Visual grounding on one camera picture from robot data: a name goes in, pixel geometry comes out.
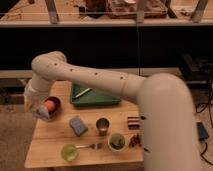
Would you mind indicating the green plastic tray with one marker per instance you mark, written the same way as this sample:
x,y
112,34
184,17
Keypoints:
x,y
91,98

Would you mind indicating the blue sponge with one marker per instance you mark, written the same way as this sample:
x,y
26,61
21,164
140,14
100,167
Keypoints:
x,y
78,126

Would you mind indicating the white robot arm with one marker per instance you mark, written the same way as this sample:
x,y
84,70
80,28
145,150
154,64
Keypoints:
x,y
165,104

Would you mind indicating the white cup with greens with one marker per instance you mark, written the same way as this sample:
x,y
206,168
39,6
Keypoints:
x,y
116,142

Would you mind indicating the striped chocolate wafer block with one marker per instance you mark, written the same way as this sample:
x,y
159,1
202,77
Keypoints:
x,y
133,122

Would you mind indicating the blue and white towel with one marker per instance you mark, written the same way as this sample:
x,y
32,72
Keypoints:
x,y
41,112

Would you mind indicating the small metal cup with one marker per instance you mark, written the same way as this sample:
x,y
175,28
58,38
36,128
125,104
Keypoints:
x,y
102,126

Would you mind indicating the black box on floor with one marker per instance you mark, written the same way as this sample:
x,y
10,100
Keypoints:
x,y
202,132

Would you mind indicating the silver fork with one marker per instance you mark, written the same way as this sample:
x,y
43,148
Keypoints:
x,y
93,146

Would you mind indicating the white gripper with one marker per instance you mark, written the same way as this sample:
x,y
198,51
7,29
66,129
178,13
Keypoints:
x,y
35,92

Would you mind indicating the green bowl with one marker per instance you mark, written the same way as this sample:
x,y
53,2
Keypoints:
x,y
69,152

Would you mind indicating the pile of brown nuts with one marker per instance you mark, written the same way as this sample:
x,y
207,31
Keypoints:
x,y
135,140

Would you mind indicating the orange fruit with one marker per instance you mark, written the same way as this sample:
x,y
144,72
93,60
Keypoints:
x,y
50,105

